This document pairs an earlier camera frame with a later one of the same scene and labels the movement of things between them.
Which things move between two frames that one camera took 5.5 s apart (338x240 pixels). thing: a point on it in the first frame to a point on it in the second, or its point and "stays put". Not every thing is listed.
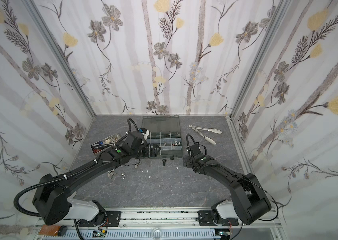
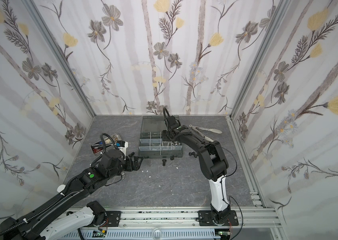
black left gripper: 154,150 to 131,168
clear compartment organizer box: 165,131 stays put
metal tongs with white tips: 214,130 stays put
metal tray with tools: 102,145 stays put
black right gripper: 188,161 to 171,123
